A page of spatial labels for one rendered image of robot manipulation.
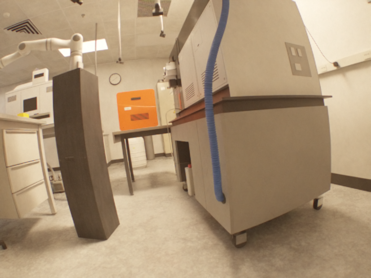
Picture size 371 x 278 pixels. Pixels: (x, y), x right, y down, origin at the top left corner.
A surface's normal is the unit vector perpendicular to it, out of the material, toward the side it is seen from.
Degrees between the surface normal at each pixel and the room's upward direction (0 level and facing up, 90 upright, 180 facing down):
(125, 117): 90
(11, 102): 90
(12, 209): 90
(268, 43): 90
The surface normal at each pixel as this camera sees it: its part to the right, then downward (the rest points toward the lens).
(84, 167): -0.05, 0.05
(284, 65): 0.24, 0.01
